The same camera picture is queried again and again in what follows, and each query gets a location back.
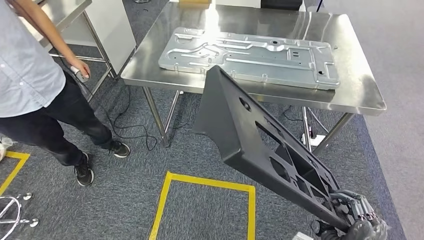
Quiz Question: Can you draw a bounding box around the handheld controller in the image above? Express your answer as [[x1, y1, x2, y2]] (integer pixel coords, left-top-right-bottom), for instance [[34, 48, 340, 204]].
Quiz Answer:
[[70, 66, 90, 84]]

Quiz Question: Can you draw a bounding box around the steel side table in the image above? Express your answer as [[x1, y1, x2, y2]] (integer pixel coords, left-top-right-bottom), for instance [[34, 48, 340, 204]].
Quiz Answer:
[[18, 0, 118, 104]]

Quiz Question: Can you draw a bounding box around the stainless steel workbench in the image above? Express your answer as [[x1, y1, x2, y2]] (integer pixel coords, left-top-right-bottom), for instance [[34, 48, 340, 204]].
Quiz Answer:
[[120, 1, 388, 157]]

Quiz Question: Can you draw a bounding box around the black controller cable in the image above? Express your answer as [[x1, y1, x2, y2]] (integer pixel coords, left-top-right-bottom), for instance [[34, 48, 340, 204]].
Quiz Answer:
[[77, 77, 158, 152]]

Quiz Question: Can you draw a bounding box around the white power strip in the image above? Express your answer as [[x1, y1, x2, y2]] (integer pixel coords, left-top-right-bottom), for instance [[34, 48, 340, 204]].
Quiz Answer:
[[300, 134, 327, 147]]

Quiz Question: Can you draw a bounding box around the chrome chair base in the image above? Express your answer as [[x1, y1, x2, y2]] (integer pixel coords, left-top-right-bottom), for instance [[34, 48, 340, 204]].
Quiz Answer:
[[0, 193, 40, 240]]

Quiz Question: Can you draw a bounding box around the black plastic panel part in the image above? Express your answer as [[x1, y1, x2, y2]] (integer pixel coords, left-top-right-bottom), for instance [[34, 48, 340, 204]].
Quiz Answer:
[[193, 65, 352, 233]]

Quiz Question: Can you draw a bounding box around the black power cable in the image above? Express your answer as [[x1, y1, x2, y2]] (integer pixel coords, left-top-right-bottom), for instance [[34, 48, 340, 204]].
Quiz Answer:
[[281, 105, 304, 123]]

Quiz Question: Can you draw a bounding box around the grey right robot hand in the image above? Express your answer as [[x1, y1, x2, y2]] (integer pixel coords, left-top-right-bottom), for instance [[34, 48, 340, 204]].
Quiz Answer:
[[319, 189, 390, 240]]

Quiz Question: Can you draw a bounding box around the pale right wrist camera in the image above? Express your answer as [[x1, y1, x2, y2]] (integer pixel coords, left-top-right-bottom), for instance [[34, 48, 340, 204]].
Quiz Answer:
[[291, 231, 314, 240]]

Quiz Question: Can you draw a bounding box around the person's hand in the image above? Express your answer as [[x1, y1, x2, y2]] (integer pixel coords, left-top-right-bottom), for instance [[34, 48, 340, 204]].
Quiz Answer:
[[67, 57, 91, 80]]

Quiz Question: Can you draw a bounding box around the stamped sheet metal plate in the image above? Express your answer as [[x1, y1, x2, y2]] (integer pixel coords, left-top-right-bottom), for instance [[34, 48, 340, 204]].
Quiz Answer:
[[158, 27, 341, 91]]

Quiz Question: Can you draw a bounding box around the person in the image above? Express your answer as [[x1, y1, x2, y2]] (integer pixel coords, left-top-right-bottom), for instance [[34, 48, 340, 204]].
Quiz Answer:
[[0, 0, 131, 187]]

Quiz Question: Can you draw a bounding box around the white cabinet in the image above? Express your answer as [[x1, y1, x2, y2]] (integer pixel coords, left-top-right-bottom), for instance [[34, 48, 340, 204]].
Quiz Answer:
[[61, 0, 137, 79]]

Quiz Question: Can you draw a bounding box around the clear plastic bag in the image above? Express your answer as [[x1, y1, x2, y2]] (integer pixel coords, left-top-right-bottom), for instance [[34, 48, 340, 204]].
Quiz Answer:
[[0, 136, 15, 163]]

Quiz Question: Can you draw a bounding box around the white flat box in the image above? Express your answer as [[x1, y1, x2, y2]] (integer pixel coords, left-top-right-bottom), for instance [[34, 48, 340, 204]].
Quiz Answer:
[[215, 0, 263, 8]]

